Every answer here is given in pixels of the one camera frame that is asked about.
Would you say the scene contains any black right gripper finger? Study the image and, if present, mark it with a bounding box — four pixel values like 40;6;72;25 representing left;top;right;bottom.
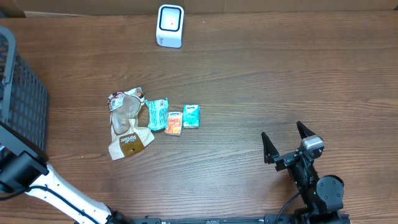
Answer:
297;121;315;139
261;132;279;164

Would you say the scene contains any orange tissue pack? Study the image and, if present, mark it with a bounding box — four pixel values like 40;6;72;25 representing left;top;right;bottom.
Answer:
165;111;183;136

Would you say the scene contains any teal snack pack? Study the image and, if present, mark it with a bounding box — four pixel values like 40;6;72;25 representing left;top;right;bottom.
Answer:
145;98;169;131

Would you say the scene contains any brown paper pastry bag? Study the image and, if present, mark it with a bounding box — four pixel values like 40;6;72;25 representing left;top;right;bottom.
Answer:
107;87;154;161

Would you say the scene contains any teal tissue pack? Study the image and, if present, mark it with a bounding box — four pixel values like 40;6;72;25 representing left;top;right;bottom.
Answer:
183;105;200;128

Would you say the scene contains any white barcode scanner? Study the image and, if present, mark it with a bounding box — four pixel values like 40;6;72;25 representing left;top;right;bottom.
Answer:
155;4;185;49

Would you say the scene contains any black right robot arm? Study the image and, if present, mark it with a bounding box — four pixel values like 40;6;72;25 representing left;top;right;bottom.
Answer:
261;121;350;223

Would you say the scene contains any dark mesh basket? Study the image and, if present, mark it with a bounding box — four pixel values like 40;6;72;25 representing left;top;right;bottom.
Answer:
1;26;49;151

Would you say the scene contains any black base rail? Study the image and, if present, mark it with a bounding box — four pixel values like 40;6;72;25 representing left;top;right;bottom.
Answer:
131;214;351;224

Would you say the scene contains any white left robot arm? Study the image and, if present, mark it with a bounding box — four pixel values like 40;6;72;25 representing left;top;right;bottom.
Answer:
1;123;132;224

